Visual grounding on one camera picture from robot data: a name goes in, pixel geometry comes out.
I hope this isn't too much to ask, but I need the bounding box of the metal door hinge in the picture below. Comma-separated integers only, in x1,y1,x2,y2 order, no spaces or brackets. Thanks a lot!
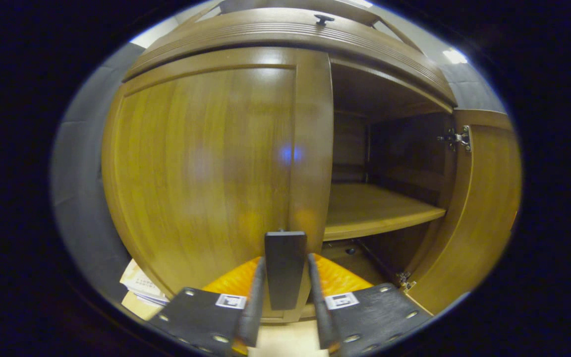
438,125,473,152
396,271,416,292

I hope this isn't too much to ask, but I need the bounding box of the black door handle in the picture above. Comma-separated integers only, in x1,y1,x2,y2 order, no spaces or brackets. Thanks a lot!
265,231,308,311

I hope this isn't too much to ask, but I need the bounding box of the white booklet stack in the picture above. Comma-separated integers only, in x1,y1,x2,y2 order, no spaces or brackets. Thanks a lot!
119,258,170,305

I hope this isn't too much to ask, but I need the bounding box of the wooden double-door shoe cabinet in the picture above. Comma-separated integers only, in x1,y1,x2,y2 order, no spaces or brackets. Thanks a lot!
101,0,523,323

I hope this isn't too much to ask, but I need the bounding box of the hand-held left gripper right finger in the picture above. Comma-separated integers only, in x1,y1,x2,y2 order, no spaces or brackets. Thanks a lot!
307,253,435,357

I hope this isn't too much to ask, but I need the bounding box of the wooden shoe cabinet door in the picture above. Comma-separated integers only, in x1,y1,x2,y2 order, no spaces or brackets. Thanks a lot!
101,47,335,323
407,109,523,315

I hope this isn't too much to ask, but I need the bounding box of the wooden inner shelf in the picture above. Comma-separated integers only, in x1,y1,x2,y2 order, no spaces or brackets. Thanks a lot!
323,183,447,242

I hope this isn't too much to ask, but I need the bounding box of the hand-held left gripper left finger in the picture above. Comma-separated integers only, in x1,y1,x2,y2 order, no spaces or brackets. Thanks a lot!
147,256,267,357

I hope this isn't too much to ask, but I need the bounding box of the wooden ribbed cabinet drawer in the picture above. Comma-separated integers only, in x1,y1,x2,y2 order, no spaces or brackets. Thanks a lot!
123,7,458,106

